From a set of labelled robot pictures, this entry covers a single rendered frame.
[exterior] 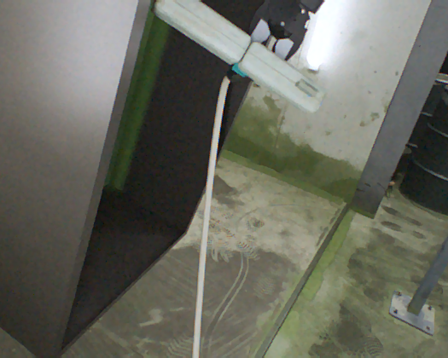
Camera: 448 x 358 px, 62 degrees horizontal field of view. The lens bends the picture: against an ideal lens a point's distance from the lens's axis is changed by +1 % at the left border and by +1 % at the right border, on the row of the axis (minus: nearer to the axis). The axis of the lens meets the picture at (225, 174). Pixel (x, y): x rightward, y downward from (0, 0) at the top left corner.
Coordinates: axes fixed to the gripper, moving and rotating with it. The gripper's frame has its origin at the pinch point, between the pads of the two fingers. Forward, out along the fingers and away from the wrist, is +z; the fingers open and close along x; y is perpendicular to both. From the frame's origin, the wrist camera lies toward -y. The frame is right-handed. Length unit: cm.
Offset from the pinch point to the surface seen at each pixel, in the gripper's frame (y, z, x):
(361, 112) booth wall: 158, -52, -109
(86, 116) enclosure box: -8.2, 19.8, 18.9
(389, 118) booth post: 146, -55, -122
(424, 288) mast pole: 74, 23, -139
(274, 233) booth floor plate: 131, 42, -88
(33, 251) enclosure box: 7, 48, 17
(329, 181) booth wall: 176, -4, -128
